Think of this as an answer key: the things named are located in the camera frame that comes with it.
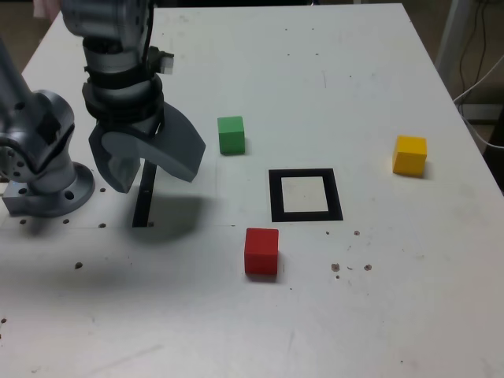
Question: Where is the white cable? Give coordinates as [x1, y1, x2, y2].
[453, 54, 504, 150]

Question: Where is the green cube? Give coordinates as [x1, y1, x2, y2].
[217, 116, 246, 156]

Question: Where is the red cube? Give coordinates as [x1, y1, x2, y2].
[243, 227, 280, 276]

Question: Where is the white metal post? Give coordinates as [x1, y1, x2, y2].
[434, 0, 480, 76]

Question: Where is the yellow cube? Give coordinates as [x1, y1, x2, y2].
[391, 135, 428, 176]

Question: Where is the black tape square outline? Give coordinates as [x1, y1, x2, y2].
[268, 168, 344, 223]

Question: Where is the black cable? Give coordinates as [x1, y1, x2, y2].
[458, 0, 490, 92]

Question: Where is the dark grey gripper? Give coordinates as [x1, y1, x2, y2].
[88, 100, 207, 195]

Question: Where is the pink cloth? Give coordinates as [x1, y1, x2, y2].
[32, 0, 61, 19]

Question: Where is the black tape strip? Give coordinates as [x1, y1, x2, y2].
[132, 159, 159, 228]

